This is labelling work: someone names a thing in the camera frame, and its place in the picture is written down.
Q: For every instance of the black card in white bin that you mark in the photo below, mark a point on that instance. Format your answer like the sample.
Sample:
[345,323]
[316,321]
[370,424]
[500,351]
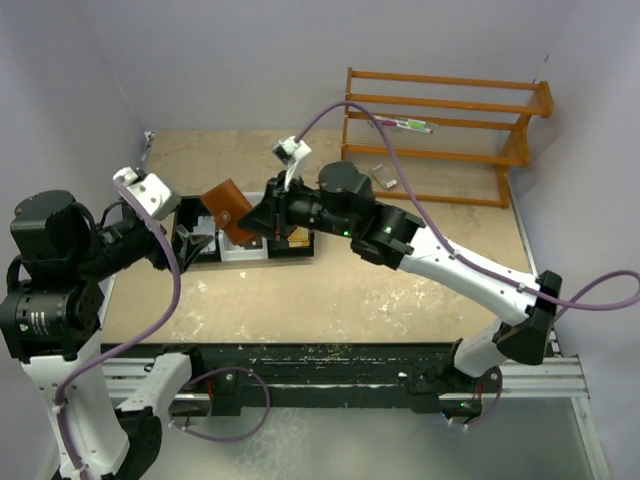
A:
[253,244]

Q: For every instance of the gold credit cards pile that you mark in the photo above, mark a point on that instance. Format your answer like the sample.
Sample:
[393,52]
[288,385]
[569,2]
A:
[299,238]

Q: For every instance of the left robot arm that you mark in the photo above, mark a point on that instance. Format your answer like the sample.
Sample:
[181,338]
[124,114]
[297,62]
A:
[50,323]

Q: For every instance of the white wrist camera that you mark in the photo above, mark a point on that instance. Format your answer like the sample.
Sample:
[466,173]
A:
[157,198]
[294,154]

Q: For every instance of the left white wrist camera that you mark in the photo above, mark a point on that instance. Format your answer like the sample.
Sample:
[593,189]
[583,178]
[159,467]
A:
[157,198]

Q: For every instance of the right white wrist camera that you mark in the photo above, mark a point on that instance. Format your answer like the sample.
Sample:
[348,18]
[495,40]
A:
[294,154]

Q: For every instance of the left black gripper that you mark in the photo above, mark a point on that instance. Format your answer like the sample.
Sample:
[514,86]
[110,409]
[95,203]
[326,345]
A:
[188,244]

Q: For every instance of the orange wooden rack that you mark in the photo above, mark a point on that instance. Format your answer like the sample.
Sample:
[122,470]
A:
[481,122]

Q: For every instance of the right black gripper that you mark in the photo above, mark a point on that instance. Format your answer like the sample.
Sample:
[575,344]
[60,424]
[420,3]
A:
[270,217]

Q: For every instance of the coloured markers on rack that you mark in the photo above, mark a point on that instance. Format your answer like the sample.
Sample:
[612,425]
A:
[408,124]

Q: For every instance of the brown leather card holder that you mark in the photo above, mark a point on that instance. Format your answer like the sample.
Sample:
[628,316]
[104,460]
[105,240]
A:
[227,205]

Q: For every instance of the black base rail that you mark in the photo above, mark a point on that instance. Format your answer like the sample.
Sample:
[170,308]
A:
[413,376]

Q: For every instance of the black right bin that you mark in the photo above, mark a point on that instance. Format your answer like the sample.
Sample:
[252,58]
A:
[277,246]

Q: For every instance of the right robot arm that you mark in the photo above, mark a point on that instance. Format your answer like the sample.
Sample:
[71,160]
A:
[343,204]

